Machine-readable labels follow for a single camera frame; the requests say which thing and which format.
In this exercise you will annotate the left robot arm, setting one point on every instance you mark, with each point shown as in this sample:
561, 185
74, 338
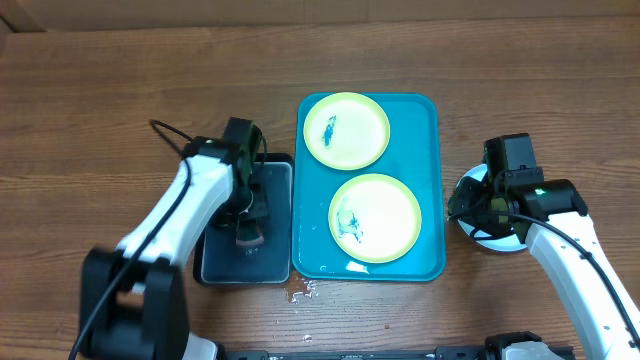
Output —
132, 299

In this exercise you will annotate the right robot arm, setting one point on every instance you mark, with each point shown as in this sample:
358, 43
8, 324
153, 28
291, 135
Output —
559, 233

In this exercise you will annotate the teal plastic serving tray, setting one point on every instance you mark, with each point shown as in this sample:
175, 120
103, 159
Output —
412, 157

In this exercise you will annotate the yellow-green plate top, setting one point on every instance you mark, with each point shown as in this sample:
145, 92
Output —
346, 131

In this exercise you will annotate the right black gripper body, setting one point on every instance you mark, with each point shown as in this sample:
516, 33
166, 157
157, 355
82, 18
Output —
472, 199

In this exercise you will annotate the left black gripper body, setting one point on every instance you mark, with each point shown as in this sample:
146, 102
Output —
249, 205

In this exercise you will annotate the green and brown sponge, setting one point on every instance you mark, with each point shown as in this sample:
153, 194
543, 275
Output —
249, 235

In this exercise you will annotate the light blue plate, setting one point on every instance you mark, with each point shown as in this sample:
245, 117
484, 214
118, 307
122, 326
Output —
509, 244

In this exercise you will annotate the yellow-green plate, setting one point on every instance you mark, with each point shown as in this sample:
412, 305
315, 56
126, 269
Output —
346, 131
375, 218

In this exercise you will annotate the black water tray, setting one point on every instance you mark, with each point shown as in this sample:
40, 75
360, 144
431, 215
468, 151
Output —
219, 261

